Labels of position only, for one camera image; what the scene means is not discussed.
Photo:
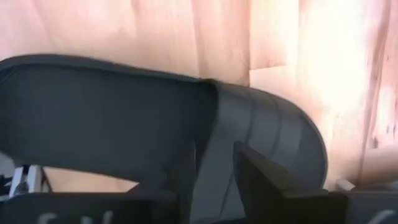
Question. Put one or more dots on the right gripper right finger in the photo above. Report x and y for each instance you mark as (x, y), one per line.
(264, 193)

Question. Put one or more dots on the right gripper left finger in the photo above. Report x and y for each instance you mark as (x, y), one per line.
(168, 202)

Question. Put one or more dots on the black slide sandal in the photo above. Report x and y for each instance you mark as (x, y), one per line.
(93, 118)

